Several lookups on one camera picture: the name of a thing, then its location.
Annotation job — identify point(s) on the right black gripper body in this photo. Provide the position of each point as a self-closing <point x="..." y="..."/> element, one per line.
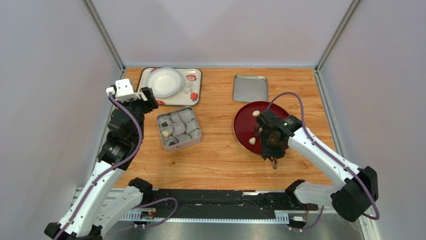
<point x="272" y="152"/>

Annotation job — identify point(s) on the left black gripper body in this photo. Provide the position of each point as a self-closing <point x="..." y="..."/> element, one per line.
<point x="129" y="103"/>

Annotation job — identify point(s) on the metal tongs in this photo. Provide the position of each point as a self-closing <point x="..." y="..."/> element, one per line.
<point x="274" y="163"/>

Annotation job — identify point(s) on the red round plate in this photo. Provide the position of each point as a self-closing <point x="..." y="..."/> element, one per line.
<point x="245" y="126"/>

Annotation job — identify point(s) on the white chocolate piece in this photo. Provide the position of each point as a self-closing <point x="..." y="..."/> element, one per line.
<point x="165" y="134"/>

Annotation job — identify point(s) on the square chocolate tin box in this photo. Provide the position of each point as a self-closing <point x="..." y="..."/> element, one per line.
<point x="183" y="126"/>

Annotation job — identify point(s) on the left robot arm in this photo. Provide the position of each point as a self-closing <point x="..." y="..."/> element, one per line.
<point x="88" y="219"/>

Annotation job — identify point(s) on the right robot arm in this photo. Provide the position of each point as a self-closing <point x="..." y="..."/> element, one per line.
<point x="353" y="190"/>

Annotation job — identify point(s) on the white heart chocolate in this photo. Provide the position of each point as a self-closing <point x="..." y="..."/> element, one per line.
<point x="252" y="140"/>

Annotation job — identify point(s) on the white oval chocolate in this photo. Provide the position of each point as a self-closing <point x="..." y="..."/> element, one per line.
<point x="256" y="113"/>

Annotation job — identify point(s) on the white ceramic bowl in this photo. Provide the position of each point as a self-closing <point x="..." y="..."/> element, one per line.
<point x="165" y="82"/>

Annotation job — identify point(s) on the strawberry pattern square tray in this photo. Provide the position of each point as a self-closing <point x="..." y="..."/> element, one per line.
<point x="180" y="98"/>

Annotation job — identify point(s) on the small clear glass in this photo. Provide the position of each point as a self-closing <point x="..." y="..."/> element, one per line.
<point x="188" y="87"/>

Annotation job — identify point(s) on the silver tin lid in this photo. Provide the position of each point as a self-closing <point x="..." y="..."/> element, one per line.
<point x="250" y="88"/>

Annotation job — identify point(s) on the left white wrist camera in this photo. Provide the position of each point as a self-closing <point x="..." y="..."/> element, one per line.
<point x="123" y="91"/>

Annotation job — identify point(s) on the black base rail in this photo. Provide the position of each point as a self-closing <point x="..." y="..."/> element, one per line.
<point x="224" y="206"/>

